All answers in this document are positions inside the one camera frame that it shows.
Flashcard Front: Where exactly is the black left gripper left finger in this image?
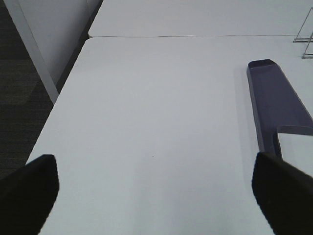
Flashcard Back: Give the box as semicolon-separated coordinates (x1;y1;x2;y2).
0;155;60;235

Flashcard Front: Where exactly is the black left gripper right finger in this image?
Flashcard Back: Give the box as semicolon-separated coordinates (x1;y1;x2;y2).
251;152;313;235

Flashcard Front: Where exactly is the purple plastic dustpan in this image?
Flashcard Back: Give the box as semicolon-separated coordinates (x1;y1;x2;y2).
246;59;313;157

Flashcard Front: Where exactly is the white table leg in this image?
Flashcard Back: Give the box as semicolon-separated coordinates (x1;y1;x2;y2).
4;0;59;104

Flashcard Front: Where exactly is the wire dish rack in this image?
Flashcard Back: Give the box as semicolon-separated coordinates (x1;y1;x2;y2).
292;7;313;59

